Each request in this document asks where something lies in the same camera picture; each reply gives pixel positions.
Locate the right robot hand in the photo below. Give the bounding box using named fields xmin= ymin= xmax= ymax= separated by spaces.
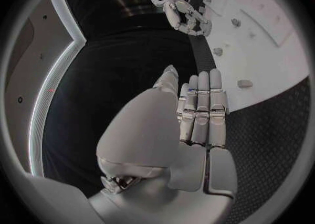
xmin=162 ymin=0 xmax=213 ymax=37

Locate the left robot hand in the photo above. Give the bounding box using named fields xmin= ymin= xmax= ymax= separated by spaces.
xmin=88 ymin=64 xmax=239 ymax=224

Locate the white task board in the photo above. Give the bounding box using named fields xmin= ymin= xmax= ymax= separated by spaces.
xmin=203 ymin=0 xmax=311 ymax=113

